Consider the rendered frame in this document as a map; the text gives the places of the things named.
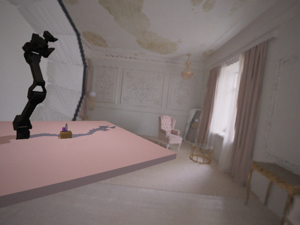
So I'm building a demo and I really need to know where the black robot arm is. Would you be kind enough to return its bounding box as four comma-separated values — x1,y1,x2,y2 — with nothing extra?
12,33,47,140

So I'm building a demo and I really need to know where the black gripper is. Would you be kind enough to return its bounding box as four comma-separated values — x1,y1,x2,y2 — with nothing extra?
40,30,58,58

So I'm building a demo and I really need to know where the tan square block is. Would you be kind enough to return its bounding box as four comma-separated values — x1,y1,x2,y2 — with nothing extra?
60,131,72,139

